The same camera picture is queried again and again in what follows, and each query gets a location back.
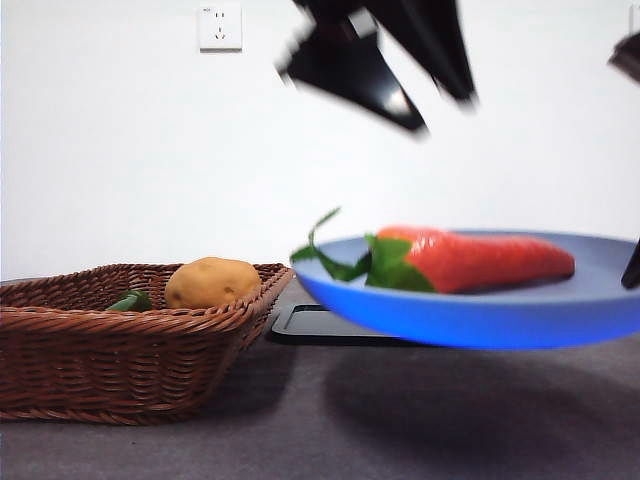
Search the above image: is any orange carrot with green leaves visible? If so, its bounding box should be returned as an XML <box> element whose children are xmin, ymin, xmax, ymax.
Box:
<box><xmin>289</xmin><ymin>207</ymin><xmax>577</xmax><ymax>296</ymax></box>

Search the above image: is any blue round plate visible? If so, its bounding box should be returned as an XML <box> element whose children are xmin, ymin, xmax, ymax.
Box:
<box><xmin>294</xmin><ymin>229</ymin><xmax>640</xmax><ymax>351</ymax></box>

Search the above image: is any yellow-brown potato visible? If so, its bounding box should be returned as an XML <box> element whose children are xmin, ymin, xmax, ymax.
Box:
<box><xmin>165</xmin><ymin>256</ymin><xmax>263</xmax><ymax>310</ymax></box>

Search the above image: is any black flat tray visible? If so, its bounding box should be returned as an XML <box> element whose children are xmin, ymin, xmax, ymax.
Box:
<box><xmin>269</xmin><ymin>303</ymin><xmax>419</xmax><ymax>347</ymax></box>

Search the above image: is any green pepper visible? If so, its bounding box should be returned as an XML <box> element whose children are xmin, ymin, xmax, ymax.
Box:
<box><xmin>104</xmin><ymin>289</ymin><xmax>153</xmax><ymax>313</ymax></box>

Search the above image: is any brown wicker basket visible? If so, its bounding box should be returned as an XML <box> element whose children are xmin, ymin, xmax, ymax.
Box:
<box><xmin>0</xmin><ymin>262</ymin><xmax>296</xmax><ymax>427</ymax></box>

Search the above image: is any white wall socket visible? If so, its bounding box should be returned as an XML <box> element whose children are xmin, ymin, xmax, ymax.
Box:
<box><xmin>199</xmin><ymin>3</ymin><xmax>243</xmax><ymax>53</ymax></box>

